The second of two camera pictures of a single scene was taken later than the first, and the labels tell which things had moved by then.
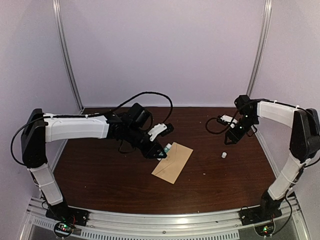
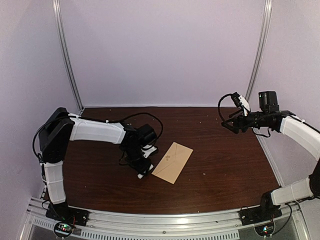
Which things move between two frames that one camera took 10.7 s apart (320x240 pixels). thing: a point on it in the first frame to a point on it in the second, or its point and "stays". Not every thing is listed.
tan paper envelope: (169, 167) stays
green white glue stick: (167, 147) to (140, 176)
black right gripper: (234, 136) to (236, 120)
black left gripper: (149, 153) to (141, 168)
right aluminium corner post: (261, 46) stays
